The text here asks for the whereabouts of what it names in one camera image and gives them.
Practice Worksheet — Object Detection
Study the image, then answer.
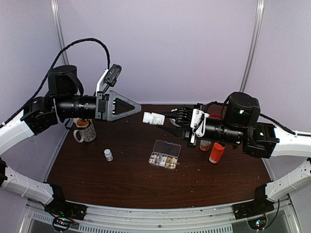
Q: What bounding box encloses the aluminium frame post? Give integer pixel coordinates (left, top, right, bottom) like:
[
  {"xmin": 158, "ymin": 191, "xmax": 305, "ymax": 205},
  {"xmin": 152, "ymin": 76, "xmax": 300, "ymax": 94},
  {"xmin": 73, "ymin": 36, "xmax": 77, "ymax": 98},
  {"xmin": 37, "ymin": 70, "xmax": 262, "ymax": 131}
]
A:
[
  {"xmin": 239, "ymin": 0, "xmax": 265, "ymax": 92},
  {"xmin": 51, "ymin": 0, "xmax": 69, "ymax": 66}
]

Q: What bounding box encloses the amber bottle with grey cap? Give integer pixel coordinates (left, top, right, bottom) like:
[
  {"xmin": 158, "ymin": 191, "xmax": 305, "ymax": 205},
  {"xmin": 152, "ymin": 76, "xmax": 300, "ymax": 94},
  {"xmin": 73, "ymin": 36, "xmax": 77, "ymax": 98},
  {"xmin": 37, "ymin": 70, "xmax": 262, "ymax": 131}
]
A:
[{"xmin": 199, "ymin": 140, "xmax": 211, "ymax": 151}]

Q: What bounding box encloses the right aluminium frame post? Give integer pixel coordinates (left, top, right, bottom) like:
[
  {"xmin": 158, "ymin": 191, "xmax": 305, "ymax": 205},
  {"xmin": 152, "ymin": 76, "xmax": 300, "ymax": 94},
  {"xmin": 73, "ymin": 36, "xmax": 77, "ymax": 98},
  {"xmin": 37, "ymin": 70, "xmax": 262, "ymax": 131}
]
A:
[{"xmin": 239, "ymin": 0, "xmax": 265, "ymax": 92}]

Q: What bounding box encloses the left aluminium frame post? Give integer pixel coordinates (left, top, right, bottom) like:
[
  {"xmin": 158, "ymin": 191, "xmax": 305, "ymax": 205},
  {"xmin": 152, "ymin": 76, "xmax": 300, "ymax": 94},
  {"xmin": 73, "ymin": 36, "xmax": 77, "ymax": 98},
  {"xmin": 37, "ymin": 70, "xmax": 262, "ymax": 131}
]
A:
[{"xmin": 51, "ymin": 0, "xmax": 69, "ymax": 66}]

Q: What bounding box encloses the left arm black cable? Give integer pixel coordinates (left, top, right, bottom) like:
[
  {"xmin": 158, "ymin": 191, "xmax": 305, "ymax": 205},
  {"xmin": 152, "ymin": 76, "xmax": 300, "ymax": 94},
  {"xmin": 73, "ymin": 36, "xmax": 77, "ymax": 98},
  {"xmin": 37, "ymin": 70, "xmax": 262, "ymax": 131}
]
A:
[{"xmin": 0, "ymin": 37, "xmax": 110, "ymax": 127}]

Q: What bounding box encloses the small white pill bottle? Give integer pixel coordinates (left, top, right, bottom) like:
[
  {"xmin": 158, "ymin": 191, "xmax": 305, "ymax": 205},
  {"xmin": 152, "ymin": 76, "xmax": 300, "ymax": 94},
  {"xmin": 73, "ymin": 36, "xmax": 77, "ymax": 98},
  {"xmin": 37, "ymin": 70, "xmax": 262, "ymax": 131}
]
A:
[{"xmin": 104, "ymin": 149, "xmax": 113, "ymax": 162}]

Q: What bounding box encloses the orange pill bottle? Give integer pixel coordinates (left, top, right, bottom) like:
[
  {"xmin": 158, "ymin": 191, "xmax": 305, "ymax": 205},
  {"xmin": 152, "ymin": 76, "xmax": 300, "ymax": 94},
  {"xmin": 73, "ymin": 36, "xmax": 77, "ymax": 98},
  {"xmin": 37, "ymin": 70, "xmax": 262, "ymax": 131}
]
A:
[{"xmin": 209, "ymin": 142, "xmax": 225, "ymax": 164}]

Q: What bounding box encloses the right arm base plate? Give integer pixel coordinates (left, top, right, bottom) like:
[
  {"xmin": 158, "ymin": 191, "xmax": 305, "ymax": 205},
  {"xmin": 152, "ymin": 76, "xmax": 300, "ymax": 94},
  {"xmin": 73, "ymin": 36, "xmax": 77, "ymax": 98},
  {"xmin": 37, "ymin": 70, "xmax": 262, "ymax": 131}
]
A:
[{"xmin": 232, "ymin": 200, "xmax": 274, "ymax": 232}]

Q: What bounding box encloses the floral mug with orange liquid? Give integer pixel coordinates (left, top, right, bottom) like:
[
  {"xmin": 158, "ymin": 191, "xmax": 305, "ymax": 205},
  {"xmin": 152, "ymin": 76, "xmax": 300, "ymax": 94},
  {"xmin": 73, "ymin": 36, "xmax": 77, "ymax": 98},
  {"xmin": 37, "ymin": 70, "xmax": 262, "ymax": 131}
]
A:
[{"xmin": 73, "ymin": 118, "xmax": 97, "ymax": 143}]

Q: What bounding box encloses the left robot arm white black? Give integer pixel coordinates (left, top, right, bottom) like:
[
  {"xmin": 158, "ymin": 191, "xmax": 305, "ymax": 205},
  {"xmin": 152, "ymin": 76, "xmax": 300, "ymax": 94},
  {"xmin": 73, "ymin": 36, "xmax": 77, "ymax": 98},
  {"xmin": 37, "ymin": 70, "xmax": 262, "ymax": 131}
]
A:
[{"xmin": 0, "ymin": 64, "xmax": 141, "ymax": 216}]

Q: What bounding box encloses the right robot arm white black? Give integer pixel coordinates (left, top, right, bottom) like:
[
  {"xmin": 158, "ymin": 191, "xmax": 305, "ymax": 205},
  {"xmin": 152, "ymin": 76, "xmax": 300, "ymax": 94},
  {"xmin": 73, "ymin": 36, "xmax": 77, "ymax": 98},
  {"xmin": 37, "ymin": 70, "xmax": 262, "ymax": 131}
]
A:
[{"xmin": 151, "ymin": 92, "xmax": 311, "ymax": 215}]

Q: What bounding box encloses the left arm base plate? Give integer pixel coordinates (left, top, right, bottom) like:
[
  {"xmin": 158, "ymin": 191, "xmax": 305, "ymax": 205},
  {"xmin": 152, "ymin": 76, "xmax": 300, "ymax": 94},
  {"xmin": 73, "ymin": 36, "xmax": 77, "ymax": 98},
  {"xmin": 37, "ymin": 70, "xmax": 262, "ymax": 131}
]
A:
[{"xmin": 41, "ymin": 200, "xmax": 87, "ymax": 233}]

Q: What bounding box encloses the front aluminium rail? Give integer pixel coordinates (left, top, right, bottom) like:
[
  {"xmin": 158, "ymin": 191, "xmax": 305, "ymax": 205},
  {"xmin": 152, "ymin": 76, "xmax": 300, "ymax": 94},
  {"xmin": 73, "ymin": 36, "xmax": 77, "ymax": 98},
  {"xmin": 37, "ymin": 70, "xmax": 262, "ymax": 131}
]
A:
[{"xmin": 19, "ymin": 190, "xmax": 302, "ymax": 233}]

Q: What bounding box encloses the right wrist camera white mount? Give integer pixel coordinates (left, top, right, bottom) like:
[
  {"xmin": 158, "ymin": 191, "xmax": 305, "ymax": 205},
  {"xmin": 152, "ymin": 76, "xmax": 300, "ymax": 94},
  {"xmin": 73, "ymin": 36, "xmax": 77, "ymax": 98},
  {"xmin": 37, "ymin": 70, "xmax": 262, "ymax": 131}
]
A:
[{"xmin": 190, "ymin": 109, "xmax": 210, "ymax": 137}]

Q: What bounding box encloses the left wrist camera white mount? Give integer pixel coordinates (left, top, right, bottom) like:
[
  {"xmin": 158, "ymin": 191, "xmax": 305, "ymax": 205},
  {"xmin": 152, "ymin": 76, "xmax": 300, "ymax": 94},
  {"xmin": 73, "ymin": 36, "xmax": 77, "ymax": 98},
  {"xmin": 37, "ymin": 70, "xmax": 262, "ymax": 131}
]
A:
[{"xmin": 95, "ymin": 64, "xmax": 122, "ymax": 96}]

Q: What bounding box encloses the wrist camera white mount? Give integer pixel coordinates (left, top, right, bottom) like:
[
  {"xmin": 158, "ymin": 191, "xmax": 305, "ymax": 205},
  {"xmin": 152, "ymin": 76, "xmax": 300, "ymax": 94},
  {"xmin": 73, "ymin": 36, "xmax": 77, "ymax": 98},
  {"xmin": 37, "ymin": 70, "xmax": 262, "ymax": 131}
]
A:
[
  {"xmin": 95, "ymin": 64, "xmax": 122, "ymax": 96},
  {"xmin": 190, "ymin": 109, "xmax": 210, "ymax": 137}
]

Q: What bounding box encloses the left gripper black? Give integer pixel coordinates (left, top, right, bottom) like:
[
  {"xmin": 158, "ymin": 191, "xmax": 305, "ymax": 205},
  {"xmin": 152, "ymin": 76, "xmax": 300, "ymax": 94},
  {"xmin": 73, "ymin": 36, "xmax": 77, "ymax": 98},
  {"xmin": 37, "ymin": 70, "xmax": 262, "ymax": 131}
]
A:
[{"xmin": 55, "ymin": 89, "xmax": 142, "ymax": 122}]

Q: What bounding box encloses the clear plastic pill organizer box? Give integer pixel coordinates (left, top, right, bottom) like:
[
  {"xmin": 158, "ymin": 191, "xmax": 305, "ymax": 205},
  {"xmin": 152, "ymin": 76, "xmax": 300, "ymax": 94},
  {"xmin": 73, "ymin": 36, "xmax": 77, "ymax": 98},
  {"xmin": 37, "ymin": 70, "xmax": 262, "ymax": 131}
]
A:
[{"xmin": 148, "ymin": 140, "xmax": 181, "ymax": 170}]

